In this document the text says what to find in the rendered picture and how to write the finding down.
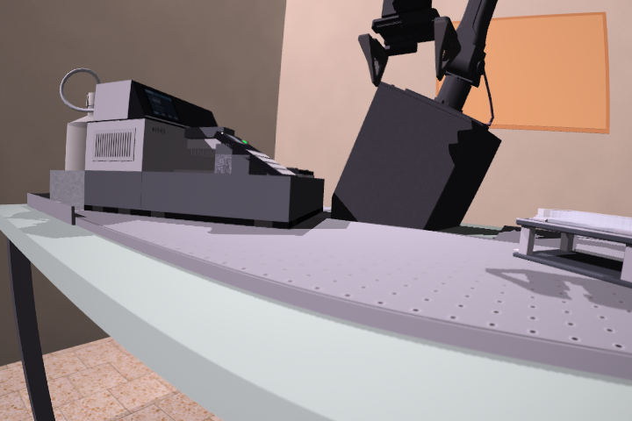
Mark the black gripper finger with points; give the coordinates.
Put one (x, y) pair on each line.
(377, 60)
(444, 33)

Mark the white microplate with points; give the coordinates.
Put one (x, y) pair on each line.
(588, 220)

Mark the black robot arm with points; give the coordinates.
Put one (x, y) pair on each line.
(466, 69)

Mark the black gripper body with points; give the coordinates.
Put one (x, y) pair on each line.
(417, 23)

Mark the grey curved hose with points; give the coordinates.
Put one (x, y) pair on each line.
(62, 87)

